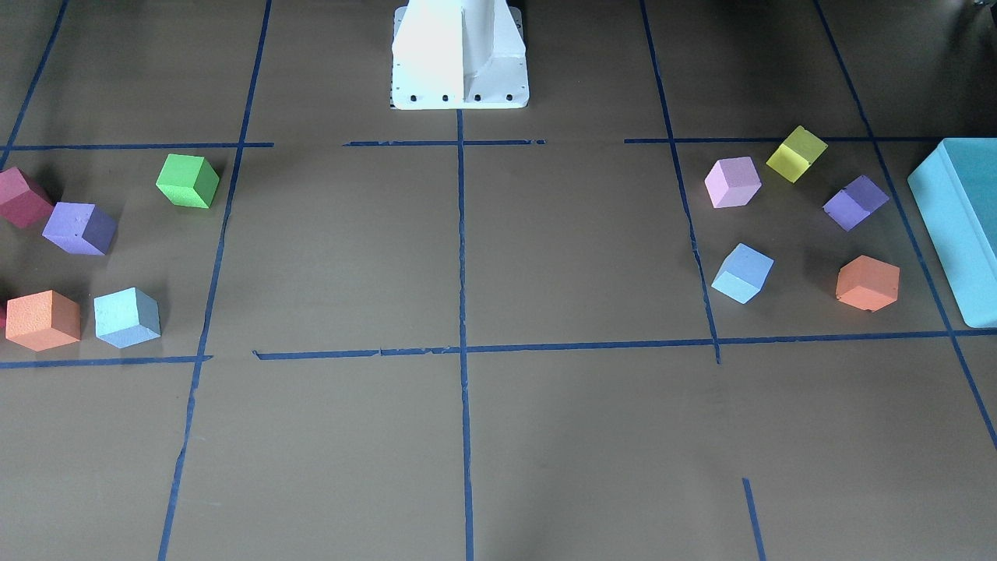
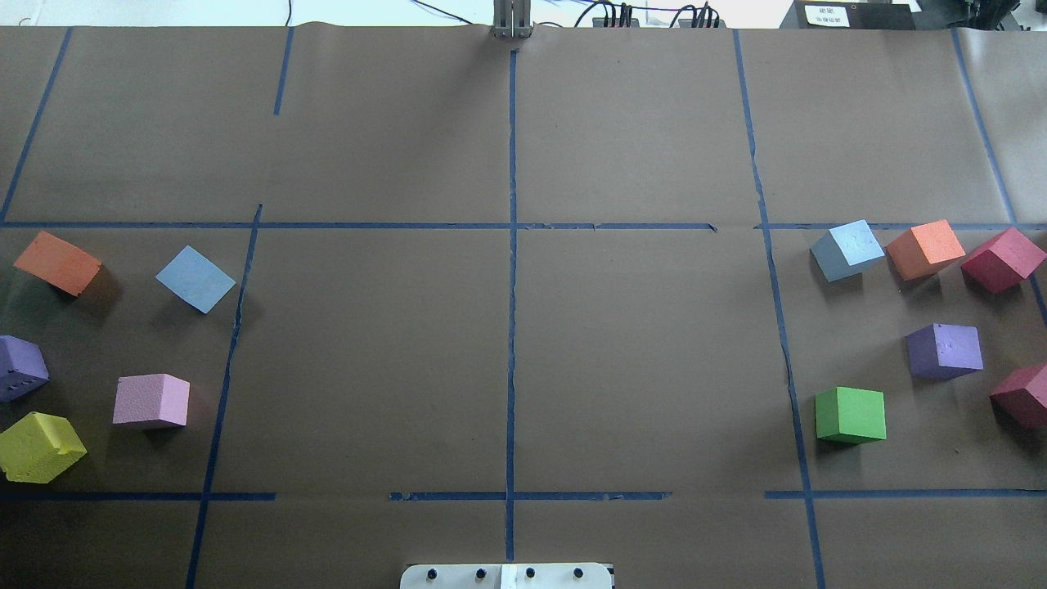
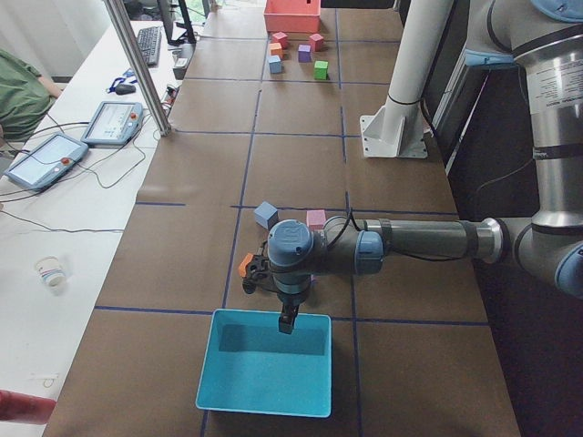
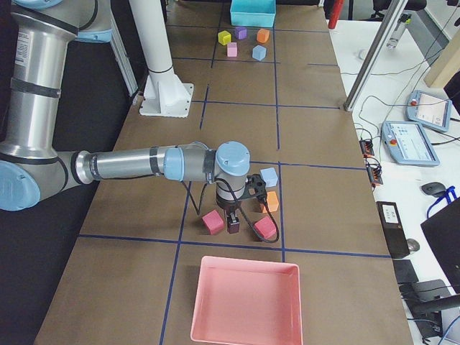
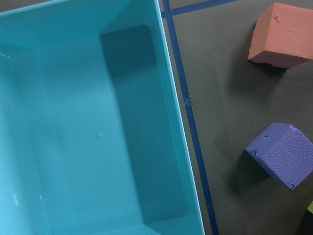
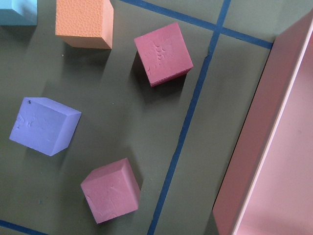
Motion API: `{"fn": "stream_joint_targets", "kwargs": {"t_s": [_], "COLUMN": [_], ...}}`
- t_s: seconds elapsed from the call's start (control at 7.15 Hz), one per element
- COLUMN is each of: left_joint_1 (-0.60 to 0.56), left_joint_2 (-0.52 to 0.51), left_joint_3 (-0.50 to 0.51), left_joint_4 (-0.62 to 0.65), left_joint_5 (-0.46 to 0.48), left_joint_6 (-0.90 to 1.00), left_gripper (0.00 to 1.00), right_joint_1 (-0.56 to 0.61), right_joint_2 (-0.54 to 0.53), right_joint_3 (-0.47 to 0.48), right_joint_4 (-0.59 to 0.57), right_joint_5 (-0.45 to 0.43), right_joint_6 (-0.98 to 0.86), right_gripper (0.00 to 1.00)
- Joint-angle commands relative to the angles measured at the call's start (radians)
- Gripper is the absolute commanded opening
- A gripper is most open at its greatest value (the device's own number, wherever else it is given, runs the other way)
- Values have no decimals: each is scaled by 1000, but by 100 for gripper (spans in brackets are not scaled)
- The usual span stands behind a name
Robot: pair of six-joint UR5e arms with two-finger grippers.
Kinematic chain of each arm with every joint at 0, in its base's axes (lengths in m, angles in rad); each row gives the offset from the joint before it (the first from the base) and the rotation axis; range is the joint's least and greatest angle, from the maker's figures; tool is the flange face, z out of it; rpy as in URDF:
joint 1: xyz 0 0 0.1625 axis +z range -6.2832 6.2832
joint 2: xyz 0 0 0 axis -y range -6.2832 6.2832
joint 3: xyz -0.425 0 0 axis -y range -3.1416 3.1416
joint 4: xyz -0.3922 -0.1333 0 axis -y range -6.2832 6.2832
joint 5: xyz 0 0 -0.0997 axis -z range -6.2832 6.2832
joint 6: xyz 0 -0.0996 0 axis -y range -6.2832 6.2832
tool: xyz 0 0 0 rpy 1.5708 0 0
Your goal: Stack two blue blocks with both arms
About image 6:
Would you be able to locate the light blue foam block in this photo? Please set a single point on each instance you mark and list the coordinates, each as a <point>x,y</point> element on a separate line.
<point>18,12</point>

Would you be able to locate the red foam block upper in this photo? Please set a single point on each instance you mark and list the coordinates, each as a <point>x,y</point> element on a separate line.
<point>164,54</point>

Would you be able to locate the red foam block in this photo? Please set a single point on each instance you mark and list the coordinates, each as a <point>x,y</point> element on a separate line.
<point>111,191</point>
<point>164,54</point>

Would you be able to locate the red foam block lower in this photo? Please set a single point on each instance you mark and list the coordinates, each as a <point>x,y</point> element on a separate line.
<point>111,191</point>

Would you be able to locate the purple foam block right side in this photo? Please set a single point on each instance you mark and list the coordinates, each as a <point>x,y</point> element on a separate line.
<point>44,125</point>

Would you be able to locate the orange foam block right side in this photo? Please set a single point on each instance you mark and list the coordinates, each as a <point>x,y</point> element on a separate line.
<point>85,23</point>

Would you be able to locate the pink plastic bin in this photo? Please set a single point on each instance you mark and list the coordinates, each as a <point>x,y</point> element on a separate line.
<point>268,186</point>

